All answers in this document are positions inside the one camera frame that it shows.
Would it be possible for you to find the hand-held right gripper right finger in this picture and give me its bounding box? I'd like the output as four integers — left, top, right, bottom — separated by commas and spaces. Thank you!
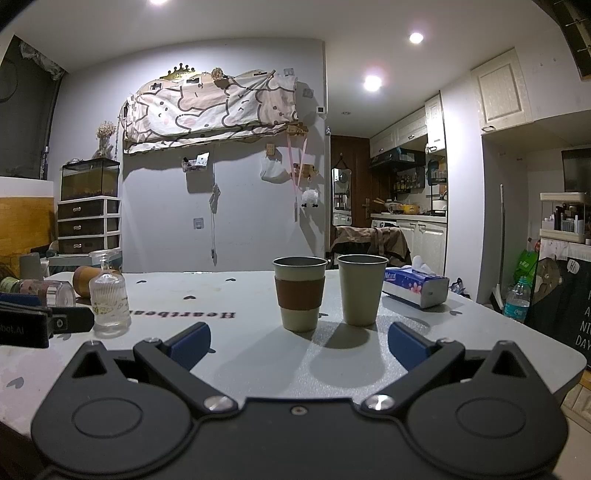
361, 322, 533, 419

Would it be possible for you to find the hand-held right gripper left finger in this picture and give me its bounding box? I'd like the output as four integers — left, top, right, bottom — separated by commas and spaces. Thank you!
60, 322, 239, 420

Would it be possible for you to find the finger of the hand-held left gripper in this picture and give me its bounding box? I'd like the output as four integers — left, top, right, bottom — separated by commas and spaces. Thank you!
0, 292, 49, 310
46, 306, 96, 334

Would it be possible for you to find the small grey cup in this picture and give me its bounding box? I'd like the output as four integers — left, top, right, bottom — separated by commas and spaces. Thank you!
19, 252, 43, 280

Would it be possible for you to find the plain grey cup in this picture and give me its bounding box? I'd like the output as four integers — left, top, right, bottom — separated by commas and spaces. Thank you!
337, 254, 389, 326

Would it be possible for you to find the grey cup with brown sleeve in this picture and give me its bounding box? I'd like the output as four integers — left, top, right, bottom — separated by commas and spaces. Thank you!
272, 257, 328, 332

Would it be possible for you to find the clear ribbed glass bottle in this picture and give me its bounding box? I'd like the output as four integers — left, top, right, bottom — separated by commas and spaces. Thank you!
89, 257, 132, 339

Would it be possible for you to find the brown wooden tumbler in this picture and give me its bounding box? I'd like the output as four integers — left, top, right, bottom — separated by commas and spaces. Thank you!
72, 265, 108, 299

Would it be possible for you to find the blue tissue box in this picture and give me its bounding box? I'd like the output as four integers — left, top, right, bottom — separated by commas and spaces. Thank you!
382, 255, 450, 309

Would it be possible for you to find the white plastic drawer unit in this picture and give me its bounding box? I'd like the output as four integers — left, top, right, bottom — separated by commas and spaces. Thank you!
56, 196, 123, 256

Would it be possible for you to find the white kitchen counter cabinet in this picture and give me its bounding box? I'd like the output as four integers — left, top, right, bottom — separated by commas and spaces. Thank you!
369, 213, 448, 277

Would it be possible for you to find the chair with brown jacket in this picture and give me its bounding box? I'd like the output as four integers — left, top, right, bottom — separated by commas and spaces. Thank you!
330, 225, 411, 268

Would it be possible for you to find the plastic water bottle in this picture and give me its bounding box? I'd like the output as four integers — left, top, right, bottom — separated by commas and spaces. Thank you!
503, 276, 531, 322

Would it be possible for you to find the glass fish tank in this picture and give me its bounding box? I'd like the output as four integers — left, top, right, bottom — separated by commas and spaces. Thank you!
60, 158, 121, 201

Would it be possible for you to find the green shopping bag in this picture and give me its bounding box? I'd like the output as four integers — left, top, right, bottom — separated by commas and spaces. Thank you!
513, 248, 540, 288

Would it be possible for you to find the black lettered board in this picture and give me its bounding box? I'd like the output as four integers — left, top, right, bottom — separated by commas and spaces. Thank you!
526, 244, 591, 367

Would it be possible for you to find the brown wooden door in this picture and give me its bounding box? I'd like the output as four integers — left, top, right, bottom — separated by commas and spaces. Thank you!
331, 135, 372, 227

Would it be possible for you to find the vase of dried flowers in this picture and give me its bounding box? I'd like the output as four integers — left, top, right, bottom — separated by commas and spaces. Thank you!
95, 121, 117, 160

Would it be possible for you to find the black range hood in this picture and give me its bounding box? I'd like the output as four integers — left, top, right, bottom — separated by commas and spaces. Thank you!
369, 147, 426, 173

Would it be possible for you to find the white plastic bag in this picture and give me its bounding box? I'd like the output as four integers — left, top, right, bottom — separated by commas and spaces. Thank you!
259, 156, 288, 183

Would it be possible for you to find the white cosmetics organizer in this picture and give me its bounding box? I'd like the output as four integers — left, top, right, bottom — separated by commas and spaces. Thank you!
539, 191, 591, 245

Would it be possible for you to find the gold crown decoration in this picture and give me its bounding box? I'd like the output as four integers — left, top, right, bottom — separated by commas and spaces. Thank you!
159, 64, 198, 81

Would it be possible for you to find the white mop handle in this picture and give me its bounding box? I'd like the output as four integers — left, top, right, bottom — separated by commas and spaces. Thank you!
490, 184, 507, 311

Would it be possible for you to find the hanging wall mirror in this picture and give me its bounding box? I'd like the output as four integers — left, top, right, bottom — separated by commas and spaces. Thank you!
331, 167, 353, 227

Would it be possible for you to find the printed cloth wall hanging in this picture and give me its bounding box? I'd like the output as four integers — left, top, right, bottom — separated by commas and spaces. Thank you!
122, 69, 299, 154

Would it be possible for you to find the white wall cabinet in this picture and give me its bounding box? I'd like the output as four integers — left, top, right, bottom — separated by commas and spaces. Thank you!
470, 47, 534, 134

